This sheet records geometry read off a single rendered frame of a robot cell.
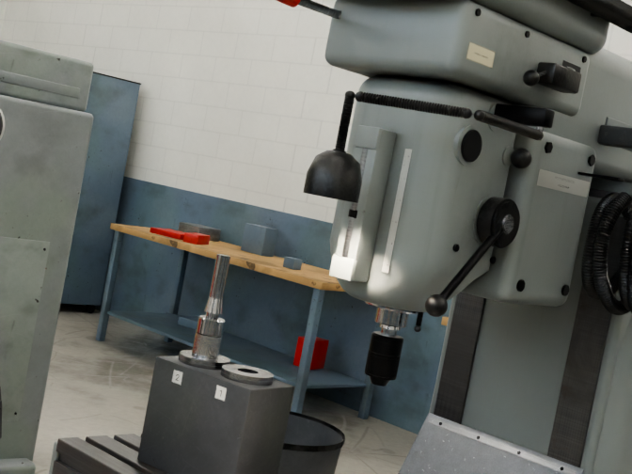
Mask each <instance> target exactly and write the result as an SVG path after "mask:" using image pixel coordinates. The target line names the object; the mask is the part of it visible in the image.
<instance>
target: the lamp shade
mask: <svg viewBox="0 0 632 474"><path fill-rule="evenodd" d="M361 184H362V179H361V171H360V163H359V162H358V161H357V160H356V159H355V158H354V156H353V155H352V154H349V153H346V151H344V150H335V149H333V150H326V151H324V152H322V153H320V154H318V155H316V156H315V158H314V160H313V161H312V163H311V165H310V167H309V169H308V172H307V176H306V181H305V186H304V191H303V193H307V194H311V195H315V196H320V197H326V198H334V199H339V200H345V201H350V202H355V203H358V200H359V195H360V190H361Z"/></svg>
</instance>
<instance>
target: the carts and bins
mask: <svg viewBox="0 0 632 474"><path fill-rule="evenodd" d="M342 439H343V440H342ZM344 441H345V435H344V433H343V432H342V431H341V430H340V429H338V428H336V427H335V426H333V425H331V424H329V423H327V422H325V421H322V420H319V419H316V418H313V417H310V416H306V415H303V414H300V413H295V412H292V411H290V414H289V418H288V423H287V429H286V434H285V438H284V443H283V449H282V453H281V458H280V463H279V469H278V473H277V474H335V470H336V466H337V462H338V460H339V456H340V449H341V447H342V446H343V445H344Z"/></svg>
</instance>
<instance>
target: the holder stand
mask: <svg viewBox="0 0 632 474"><path fill-rule="evenodd" d="M192 351H193V350H183V351H180V353H179V355H169V356H157V357H156V359H155V365H154V370H153V376H152V380H151V386H150V396H149V400H148V405H147V411H146V416H145V421H144V426H143V432H142V436H141V442H140V447H139V453H138V457H137V460H139V461H141V462H143V463H145V464H148V465H150V466H153V467H156V468H158V469H160V470H162V471H164V472H166V473H168V474H277V473H278V469H279V463H280V458H281V453H282V449H283V443H284V438H285V434H286V429H287V423H288V418H289V414H290V409H291V404H292V395H293V390H294V387H293V386H291V385H288V384H285V383H283V382H280V381H278V380H275V379H274V375H273V374H272V373H271V372H268V371H266V370H262V369H259V368H255V367H250V366H245V365H237V364H229V363H230V360H229V359H228V358H227V357H224V356H222V355H219V357H218V358H217V359H206V358H200V357H197V356H194V355H192Z"/></svg>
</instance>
